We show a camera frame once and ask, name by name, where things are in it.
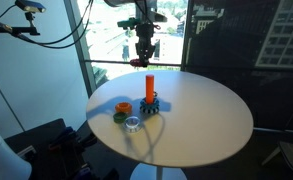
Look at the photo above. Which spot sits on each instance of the grey window frame post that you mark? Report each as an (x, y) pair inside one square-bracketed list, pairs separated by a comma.
[(81, 50)]

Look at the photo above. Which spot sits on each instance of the white chair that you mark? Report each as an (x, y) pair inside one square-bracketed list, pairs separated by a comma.
[(291, 156)]

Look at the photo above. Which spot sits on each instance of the grey and blue stereo camera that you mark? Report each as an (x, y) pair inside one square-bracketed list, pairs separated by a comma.
[(31, 5)]

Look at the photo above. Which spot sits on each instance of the white rounded plastic housing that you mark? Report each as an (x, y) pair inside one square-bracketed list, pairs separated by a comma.
[(1, 156)]

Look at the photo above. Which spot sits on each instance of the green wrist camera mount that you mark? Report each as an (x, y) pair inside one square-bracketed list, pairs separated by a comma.
[(127, 23)]

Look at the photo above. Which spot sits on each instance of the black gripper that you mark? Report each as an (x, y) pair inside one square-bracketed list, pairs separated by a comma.
[(145, 38)]

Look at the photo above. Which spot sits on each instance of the dark window rail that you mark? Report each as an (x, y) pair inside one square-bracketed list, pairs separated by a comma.
[(112, 61)]

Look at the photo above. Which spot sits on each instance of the black equipment cart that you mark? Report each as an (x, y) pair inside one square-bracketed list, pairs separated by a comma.
[(49, 156)]

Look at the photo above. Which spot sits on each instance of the orange stacking peg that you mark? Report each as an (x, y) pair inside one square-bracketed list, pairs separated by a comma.
[(149, 88)]

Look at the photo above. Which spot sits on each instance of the black and white gear base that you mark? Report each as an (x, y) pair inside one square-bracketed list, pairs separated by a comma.
[(149, 112)]

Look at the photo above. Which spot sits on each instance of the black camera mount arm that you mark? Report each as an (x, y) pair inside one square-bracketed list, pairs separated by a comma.
[(22, 30)]

